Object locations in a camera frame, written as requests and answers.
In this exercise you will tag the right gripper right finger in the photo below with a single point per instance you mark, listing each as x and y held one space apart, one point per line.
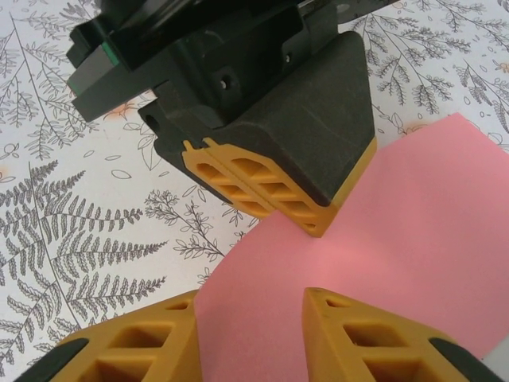
378 350

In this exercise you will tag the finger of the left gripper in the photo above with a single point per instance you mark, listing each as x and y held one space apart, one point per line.
318 139
199 159

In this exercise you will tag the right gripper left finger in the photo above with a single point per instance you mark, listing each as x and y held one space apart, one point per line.
139 350

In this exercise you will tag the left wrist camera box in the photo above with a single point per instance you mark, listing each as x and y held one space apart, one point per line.
103 67

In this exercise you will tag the floral patterned table mat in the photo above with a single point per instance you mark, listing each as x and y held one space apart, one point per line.
79 179

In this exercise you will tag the pink cloth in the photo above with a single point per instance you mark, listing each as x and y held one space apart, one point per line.
397 223

